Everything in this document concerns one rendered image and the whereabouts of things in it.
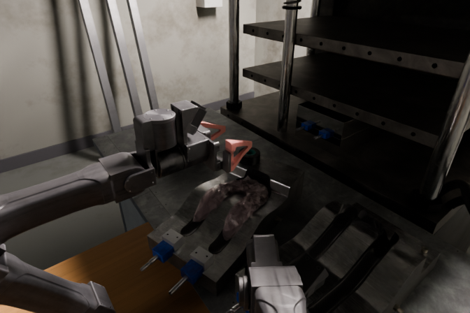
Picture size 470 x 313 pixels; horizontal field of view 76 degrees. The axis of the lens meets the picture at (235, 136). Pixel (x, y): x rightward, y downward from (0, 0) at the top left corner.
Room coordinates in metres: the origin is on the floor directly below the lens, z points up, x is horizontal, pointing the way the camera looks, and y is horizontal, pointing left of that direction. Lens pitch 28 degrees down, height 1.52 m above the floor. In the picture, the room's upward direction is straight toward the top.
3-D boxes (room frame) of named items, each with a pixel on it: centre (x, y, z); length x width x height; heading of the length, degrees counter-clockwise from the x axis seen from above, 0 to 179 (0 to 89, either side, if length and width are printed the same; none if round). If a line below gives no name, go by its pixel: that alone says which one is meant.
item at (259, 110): (1.53, -0.63, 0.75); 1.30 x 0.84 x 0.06; 37
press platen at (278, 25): (1.56, -0.67, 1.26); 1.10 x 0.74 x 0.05; 37
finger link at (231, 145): (0.55, 0.01, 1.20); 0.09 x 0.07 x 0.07; 128
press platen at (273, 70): (1.56, -0.67, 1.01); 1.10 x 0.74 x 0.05; 37
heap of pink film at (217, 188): (0.76, 0.00, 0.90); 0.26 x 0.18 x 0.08; 144
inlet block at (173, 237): (0.57, 0.20, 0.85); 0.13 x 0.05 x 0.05; 144
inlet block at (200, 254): (0.51, 0.11, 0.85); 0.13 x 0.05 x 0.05; 144
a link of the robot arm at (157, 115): (0.48, 0.16, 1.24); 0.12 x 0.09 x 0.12; 128
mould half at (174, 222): (0.76, 0.00, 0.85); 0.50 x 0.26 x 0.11; 144
